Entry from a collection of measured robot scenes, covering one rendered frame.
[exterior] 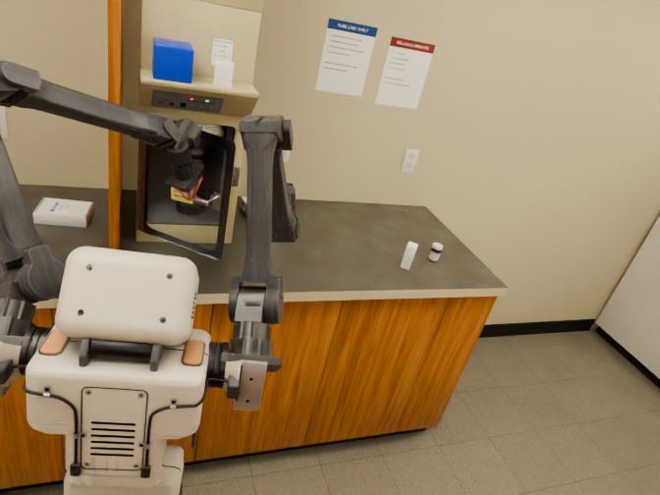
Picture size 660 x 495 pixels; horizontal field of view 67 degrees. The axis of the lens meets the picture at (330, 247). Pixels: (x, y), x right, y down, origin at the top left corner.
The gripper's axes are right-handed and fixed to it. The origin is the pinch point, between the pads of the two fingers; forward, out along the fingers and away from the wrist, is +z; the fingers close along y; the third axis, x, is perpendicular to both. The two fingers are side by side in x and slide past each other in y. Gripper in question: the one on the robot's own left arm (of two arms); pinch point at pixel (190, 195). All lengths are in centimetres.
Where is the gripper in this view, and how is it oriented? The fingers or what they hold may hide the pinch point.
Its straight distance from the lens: 151.8
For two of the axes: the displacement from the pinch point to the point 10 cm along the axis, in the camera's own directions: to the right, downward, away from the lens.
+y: -3.8, 7.3, -5.7
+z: -0.5, 6.0, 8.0
